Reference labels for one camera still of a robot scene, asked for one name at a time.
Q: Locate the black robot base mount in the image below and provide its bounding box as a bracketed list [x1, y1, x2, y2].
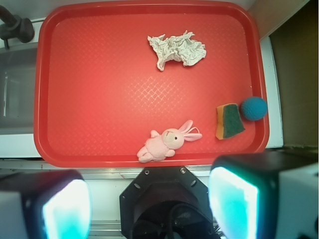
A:
[119, 167, 219, 239]

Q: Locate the pink plush bunny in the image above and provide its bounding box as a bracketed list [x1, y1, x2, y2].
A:
[137, 120, 202, 163]

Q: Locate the brown cardboard panel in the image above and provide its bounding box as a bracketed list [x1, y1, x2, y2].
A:
[249, 0, 319, 149]

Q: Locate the crumpled white paper towel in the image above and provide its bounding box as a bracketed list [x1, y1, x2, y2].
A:
[147, 30, 207, 71]

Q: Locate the red plastic tray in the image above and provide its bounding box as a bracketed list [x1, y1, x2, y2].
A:
[34, 0, 269, 167]

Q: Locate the green and yellow sponge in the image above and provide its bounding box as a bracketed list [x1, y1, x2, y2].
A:
[215, 103, 245, 140]

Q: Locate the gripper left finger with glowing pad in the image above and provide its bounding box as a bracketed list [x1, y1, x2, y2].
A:
[0, 170, 92, 239]

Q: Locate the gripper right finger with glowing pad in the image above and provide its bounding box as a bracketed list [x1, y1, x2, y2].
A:
[208, 152, 319, 239]

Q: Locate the grey metal faucet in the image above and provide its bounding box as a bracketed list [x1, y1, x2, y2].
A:
[0, 5, 35, 50]

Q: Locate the blue ball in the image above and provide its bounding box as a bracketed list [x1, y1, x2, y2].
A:
[240, 97, 268, 121]

